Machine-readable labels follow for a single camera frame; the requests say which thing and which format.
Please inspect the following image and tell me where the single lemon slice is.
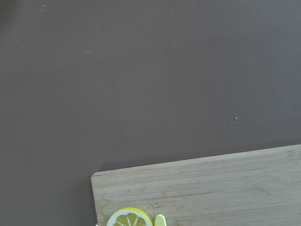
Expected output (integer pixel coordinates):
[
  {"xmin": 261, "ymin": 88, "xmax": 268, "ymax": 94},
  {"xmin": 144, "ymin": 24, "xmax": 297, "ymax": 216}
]
[{"xmin": 106, "ymin": 207, "xmax": 153, "ymax": 226}]

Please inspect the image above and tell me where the yellow plastic knife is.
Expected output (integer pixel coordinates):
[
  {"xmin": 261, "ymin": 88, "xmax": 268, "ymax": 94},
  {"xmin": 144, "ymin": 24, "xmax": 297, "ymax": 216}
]
[{"xmin": 154, "ymin": 214, "xmax": 167, "ymax": 226}]

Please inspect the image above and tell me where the bamboo cutting board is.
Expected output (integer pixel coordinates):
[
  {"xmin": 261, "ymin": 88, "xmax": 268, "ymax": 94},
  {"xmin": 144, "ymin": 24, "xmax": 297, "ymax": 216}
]
[{"xmin": 91, "ymin": 145, "xmax": 301, "ymax": 226}]

